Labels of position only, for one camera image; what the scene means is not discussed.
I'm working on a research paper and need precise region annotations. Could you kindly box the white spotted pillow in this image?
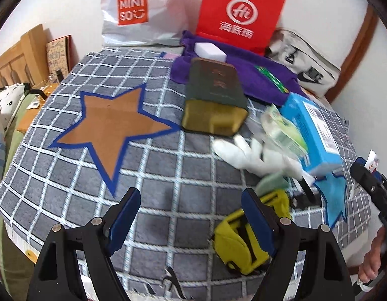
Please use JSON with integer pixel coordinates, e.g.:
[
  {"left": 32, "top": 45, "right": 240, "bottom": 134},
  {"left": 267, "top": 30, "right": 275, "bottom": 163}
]
[{"left": 0, "top": 82, "right": 29, "bottom": 132}]

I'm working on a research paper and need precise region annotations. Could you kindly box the brown wooden door frame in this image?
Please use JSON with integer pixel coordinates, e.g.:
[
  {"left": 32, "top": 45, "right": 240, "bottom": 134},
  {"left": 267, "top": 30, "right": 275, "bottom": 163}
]
[{"left": 325, "top": 5, "right": 379, "bottom": 104}]

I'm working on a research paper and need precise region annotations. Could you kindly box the white plastic shopping bag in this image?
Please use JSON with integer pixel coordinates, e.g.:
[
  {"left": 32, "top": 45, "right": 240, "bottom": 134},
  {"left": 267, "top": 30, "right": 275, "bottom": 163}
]
[{"left": 101, "top": 0, "right": 201, "bottom": 48}]

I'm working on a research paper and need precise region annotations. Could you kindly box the blue cardboard box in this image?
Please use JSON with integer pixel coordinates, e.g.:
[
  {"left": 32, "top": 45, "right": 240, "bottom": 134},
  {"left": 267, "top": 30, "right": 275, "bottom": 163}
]
[{"left": 279, "top": 92, "right": 344, "bottom": 176}]

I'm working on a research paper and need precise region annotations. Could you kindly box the red paper shopping bag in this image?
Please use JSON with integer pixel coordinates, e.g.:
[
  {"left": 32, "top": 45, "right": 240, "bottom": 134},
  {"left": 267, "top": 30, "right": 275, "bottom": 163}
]
[{"left": 195, "top": 0, "right": 287, "bottom": 57}]

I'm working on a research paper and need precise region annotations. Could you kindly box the person's right hand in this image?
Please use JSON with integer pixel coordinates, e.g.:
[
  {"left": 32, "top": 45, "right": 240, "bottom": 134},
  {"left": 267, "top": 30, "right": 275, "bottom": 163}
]
[{"left": 358, "top": 226, "right": 387, "bottom": 284}]

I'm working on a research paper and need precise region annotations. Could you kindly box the purple towel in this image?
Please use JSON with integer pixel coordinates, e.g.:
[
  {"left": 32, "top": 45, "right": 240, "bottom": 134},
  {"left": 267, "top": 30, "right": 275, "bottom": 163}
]
[{"left": 171, "top": 30, "right": 302, "bottom": 107}]

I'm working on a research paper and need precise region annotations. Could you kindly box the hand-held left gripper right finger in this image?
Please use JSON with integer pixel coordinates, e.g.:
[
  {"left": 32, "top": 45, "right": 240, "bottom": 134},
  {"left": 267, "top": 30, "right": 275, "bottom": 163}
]
[{"left": 241, "top": 188, "right": 357, "bottom": 301}]

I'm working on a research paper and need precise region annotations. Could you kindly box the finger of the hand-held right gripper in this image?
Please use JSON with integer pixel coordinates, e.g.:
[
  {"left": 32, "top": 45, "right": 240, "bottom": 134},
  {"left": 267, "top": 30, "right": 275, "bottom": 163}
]
[{"left": 350, "top": 161, "right": 384, "bottom": 202}]

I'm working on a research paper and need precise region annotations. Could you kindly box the thin green packet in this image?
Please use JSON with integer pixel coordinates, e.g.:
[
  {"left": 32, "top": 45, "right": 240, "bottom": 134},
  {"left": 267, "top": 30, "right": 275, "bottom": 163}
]
[{"left": 254, "top": 65, "right": 289, "bottom": 94}]

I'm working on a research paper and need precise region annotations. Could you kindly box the wooden headboard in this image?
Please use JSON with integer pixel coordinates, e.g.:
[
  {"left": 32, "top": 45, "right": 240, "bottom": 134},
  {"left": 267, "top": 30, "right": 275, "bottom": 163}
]
[{"left": 0, "top": 23, "right": 50, "bottom": 91}]

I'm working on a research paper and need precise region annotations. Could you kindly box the light green sponge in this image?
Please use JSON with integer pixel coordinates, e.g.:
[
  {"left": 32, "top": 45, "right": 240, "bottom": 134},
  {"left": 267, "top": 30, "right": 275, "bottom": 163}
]
[{"left": 254, "top": 172, "right": 289, "bottom": 195}]

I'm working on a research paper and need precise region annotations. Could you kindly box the grey checked blanket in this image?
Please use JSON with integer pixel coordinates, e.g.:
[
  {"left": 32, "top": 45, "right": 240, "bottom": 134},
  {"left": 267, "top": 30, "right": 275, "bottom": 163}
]
[{"left": 0, "top": 46, "right": 382, "bottom": 301}]

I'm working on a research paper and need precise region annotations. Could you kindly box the dark green box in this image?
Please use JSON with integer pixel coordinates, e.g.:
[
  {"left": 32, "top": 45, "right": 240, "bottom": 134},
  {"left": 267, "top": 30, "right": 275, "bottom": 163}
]
[{"left": 182, "top": 57, "right": 249, "bottom": 137}]

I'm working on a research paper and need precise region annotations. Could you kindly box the white paper slip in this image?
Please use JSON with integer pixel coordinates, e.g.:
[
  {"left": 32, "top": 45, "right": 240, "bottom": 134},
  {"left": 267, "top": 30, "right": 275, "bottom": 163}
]
[{"left": 348, "top": 150, "right": 379, "bottom": 199}]

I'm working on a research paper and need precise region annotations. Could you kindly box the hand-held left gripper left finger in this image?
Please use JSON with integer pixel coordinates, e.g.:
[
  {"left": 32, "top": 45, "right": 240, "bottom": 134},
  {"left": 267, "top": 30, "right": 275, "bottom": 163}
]
[{"left": 26, "top": 187, "right": 142, "bottom": 301}]

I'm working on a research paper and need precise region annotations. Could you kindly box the green tissue packet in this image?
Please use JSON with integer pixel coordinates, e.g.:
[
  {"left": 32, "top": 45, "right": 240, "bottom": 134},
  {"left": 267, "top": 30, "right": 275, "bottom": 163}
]
[{"left": 261, "top": 103, "right": 308, "bottom": 164}]

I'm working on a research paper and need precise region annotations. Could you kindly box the white foam block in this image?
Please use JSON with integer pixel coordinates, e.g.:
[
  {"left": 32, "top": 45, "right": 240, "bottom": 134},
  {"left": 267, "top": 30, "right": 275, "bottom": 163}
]
[{"left": 193, "top": 42, "right": 228, "bottom": 63}]

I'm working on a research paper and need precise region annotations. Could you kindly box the black rectangular object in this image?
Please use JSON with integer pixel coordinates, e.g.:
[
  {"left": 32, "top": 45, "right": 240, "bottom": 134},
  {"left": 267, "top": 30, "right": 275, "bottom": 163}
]
[{"left": 291, "top": 177, "right": 322, "bottom": 210}]

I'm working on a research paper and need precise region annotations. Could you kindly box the grey sling bag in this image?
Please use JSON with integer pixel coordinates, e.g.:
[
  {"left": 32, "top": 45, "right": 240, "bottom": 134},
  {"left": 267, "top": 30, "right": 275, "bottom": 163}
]
[{"left": 264, "top": 29, "right": 342, "bottom": 98}]

